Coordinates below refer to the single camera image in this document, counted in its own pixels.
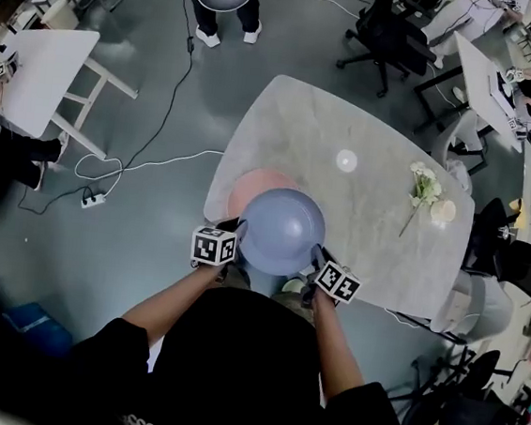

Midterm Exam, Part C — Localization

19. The yellow cloth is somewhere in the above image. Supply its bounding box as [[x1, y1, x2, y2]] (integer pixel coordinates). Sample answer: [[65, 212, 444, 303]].
[[507, 197, 531, 231]]

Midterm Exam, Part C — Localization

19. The cream mug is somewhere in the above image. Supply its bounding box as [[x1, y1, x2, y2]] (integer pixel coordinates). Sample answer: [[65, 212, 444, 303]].
[[428, 198, 458, 227]]

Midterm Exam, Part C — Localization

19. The white power strip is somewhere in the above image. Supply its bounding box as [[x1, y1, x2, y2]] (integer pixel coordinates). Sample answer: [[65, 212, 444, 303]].
[[80, 191, 107, 212]]

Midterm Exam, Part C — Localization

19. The grey shell chair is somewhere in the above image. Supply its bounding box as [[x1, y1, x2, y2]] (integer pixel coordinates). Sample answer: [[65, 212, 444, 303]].
[[428, 106, 492, 177], [429, 266, 519, 350]]

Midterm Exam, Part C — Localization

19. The white cloth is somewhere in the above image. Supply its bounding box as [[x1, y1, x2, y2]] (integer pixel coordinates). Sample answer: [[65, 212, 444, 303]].
[[442, 158, 474, 194]]

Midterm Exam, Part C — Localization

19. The black office chair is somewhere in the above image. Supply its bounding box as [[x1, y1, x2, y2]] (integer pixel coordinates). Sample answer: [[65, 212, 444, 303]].
[[333, 0, 444, 104], [458, 194, 531, 302], [384, 337, 531, 425]]

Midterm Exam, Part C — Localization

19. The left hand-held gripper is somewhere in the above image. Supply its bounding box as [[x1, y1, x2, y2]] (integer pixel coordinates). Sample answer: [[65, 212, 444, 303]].
[[189, 213, 250, 270]]

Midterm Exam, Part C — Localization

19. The cardboard box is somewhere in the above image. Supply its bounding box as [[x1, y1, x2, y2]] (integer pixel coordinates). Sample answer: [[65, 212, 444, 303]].
[[442, 289, 478, 324]]

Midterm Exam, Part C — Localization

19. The pink plate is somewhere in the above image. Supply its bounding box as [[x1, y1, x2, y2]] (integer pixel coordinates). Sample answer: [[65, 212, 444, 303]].
[[225, 164, 305, 225]]

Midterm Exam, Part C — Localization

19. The blue plate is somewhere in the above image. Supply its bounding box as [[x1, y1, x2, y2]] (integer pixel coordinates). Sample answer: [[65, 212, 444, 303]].
[[233, 183, 332, 281]]

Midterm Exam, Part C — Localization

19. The person's left forearm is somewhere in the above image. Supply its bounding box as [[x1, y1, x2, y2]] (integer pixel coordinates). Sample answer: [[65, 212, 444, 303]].
[[117, 253, 229, 355]]

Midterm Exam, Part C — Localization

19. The blue box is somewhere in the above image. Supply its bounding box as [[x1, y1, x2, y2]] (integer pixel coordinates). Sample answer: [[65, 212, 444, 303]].
[[0, 299, 78, 361]]

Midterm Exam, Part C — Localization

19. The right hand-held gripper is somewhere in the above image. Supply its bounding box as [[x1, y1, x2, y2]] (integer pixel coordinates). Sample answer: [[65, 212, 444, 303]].
[[299, 242, 366, 310]]

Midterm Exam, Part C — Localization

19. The white flat box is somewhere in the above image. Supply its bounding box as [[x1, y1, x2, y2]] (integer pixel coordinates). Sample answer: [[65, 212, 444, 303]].
[[485, 69, 517, 114]]

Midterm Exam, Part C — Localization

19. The person's black shirt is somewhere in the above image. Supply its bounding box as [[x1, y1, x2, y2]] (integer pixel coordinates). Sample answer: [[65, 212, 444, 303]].
[[61, 271, 431, 425]]

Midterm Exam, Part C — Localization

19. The white flower bouquet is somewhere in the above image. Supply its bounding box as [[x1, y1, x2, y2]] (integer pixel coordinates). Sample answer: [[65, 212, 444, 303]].
[[398, 159, 445, 243]]

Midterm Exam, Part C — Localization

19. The person's right forearm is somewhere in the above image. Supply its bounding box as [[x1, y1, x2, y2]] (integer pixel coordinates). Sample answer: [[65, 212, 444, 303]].
[[301, 292, 375, 407]]

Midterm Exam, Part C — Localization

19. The white desk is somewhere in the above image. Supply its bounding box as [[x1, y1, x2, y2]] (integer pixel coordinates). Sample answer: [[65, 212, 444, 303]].
[[409, 27, 531, 153]]

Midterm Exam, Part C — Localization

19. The white cable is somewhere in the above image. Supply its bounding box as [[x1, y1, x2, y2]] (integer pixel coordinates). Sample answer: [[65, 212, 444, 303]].
[[71, 135, 226, 212]]

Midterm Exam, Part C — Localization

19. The person's white shoe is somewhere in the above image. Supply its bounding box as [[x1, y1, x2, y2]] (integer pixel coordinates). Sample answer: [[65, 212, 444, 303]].
[[281, 277, 308, 295]]

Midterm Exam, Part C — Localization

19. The white side table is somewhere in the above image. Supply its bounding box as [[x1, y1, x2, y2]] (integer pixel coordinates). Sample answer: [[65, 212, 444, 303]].
[[0, 21, 146, 163]]

